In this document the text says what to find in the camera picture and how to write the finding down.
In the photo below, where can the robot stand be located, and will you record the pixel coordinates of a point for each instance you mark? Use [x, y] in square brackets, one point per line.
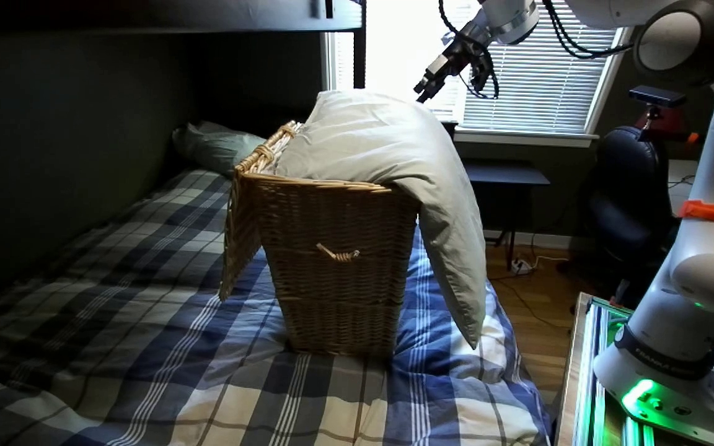
[583, 396]

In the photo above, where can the dark bunk bed frame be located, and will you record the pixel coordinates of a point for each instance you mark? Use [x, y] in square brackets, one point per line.
[146, 13]

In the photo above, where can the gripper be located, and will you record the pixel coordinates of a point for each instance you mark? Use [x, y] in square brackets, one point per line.
[473, 42]

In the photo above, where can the camera on mount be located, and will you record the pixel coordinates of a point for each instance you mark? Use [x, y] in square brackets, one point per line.
[656, 96]

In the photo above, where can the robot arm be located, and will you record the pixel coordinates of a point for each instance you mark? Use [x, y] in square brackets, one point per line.
[698, 266]

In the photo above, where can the white power strip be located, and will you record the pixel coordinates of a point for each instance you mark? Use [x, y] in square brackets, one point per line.
[520, 267]

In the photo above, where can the dark side table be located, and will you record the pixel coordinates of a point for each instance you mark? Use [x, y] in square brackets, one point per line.
[506, 176]

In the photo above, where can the wicker basket lid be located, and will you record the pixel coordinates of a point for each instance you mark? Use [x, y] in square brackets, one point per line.
[242, 229]

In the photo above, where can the wicker laundry basket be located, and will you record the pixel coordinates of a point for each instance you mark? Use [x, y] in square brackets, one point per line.
[338, 291]

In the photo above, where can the dark office chair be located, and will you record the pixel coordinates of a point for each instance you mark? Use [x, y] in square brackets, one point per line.
[630, 192]

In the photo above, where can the small grey-green pillow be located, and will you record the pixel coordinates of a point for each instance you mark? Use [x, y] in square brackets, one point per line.
[217, 147]

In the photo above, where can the large grey-green pillow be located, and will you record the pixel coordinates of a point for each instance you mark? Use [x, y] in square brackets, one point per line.
[394, 148]

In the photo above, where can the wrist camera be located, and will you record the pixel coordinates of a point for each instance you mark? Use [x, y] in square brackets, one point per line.
[444, 63]

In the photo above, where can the window with white blinds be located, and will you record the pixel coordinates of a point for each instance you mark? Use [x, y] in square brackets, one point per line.
[537, 80]

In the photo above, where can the blue plaid bed cover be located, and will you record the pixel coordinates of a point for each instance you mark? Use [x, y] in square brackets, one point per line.
[146, 347]

